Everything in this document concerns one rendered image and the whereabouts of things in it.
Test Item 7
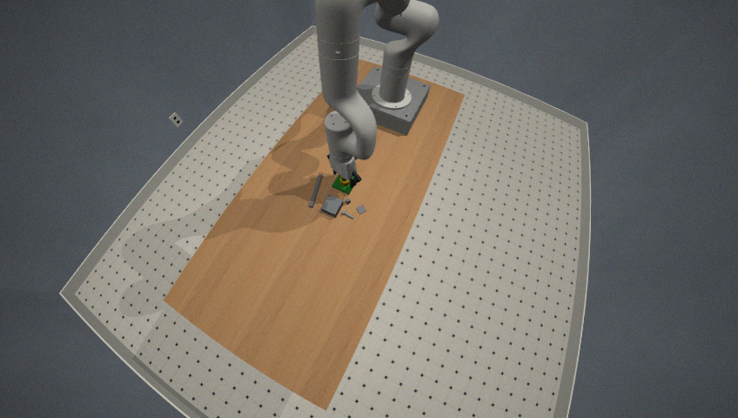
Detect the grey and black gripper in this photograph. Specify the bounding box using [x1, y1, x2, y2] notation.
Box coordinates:
[327, 154, 362, 188]

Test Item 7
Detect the green flat plate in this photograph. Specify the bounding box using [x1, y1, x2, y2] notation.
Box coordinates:
[332, 175, 353, 194]

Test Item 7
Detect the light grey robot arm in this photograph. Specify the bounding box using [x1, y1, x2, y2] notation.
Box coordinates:
[315, 0, 439, 163]

